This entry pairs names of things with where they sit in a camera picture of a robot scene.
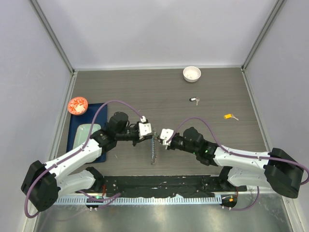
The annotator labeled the large keyring with small rings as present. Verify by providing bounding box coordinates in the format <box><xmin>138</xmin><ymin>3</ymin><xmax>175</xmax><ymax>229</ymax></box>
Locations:
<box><xmin>151</xmin><ymin>128</ymin><xmax>158</xmax><ymax>165</ymax></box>

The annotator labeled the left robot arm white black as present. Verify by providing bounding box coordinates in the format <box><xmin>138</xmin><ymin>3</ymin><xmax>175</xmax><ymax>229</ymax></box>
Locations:
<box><xmin>21</xmin><ymin>112</ymin><xmax>152</xmax><ymax>212</ymax></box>

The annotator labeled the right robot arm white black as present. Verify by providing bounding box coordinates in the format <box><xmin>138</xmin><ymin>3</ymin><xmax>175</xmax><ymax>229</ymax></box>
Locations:
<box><xmin>159</xmin><ymin>127</ymin><xmax>304</xmax><ymax>199</ymax></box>

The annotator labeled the dark blue tray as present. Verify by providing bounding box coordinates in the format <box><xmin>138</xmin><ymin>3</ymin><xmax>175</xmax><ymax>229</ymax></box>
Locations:
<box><xmin>65</xmin><ymin>102</ymin><xmax>108</xmax><ymax>163</ymax></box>

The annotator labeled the key with black tag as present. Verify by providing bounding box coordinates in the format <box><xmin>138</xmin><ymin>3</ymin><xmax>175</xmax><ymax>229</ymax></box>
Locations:
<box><xmin>189</xmin><ymin>97</ymin><xmax>200</xmax><ymax>106</ymax></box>

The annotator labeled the pale green rectangular plate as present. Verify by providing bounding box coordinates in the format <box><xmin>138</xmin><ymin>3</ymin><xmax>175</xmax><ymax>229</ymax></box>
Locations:
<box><xmin>72</xmin><ymin>124</ymin><xmax>91</xmax><ymax>149</ymax></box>

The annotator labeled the key with yellow tag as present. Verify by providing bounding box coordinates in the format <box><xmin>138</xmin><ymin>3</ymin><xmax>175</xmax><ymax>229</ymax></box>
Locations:
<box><xmin>224</xmin><ymin>114</ymin><xmax>239</xmax><ymax>121</ymax></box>

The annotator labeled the orange patterned bowl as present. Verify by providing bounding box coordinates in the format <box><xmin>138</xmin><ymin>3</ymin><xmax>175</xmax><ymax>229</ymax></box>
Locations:
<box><xmin>67</xmin><ymin>97</ymin><xmax>88</xmax><ymax>116</ymax></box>

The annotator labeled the white bowl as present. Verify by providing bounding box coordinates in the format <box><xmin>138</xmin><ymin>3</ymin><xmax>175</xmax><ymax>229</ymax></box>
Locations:
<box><xmin>183</xmin><ymin>66</ymin><xmax>201</xmax><ymax>83</ymax></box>

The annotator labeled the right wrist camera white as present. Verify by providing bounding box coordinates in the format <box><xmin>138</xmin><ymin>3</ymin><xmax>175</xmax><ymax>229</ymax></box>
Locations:
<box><xmin>159</xmin><ymin>129</ymin><xmax>174</xmax><ymax>150</ymax></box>

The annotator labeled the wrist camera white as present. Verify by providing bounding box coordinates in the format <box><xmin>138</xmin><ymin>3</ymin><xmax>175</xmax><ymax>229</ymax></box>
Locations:
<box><xmin>159</xmin><ymin>129</ymin><xmax>174</xmax><ymax>150</ymax></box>
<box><xmin>138</xmin><ymin>116</ymin><xmax>153</xmax><ymax>140</ymax></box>

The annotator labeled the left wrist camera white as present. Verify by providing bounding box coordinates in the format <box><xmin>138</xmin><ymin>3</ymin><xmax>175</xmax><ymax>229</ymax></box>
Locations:
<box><xmin>138</xmin><ymin>116</ymin><xmax>153</xmax><ymax>140</ymax></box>

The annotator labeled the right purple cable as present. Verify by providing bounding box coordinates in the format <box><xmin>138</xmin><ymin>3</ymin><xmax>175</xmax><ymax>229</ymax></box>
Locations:
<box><xmin>166</xmin><ymin>117</ymin><xmax>309</xmax><ymax>211</ymax></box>

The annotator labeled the purple cable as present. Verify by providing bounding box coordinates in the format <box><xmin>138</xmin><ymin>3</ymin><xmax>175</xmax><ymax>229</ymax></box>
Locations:
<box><xmin>25</xmin><ymin>100</ymin><xmax>145</xmax><ymax>219</ymax></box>
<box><xmin>166</xmin><ymin>117</ymin><xmax>309</xmax><ymax>211</ymax></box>

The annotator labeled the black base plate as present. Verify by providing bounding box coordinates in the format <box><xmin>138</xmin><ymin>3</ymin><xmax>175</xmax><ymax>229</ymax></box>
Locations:
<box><xmin>83</xmin><ymin>175</ymin><xmax>247</xmax><ymax>198</ymax></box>

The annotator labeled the slotted cable duct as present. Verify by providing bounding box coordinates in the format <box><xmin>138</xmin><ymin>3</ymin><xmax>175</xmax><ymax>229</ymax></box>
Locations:
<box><xmin>54</xmin><ymin>195</ymin><xmax>222</xmax><ymax>206</ymax></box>

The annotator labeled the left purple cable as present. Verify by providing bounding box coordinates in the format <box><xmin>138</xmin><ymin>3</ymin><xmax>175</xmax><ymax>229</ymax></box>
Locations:
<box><xmin>25</xmin><ymin>100</ymin><xmax>145</xmax><ymax>219</ymax></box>

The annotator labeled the left aluminium corner post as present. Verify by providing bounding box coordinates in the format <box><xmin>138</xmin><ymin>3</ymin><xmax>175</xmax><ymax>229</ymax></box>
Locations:
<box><xmin>29</xmin><ymin>0</ymin><xmax>75</xmax><ymax>74</ymax></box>

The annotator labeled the aluminium corner post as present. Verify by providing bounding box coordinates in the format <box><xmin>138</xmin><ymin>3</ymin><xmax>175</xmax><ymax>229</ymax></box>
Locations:
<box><xmin>29</xmin><ymin>0</ymin><xmax>75</xmax><ymax>74</ymax></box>
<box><xmin>241</xmin><ymin>0</ymin><xmax>286</xmax><ymax>72</ymax></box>

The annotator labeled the right aluminium corner post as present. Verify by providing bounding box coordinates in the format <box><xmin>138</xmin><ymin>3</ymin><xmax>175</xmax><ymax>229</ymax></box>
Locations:
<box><xmin>241</xmin><ymin>0</ymin><xmax>286</xmax><ymax>72</ymax></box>

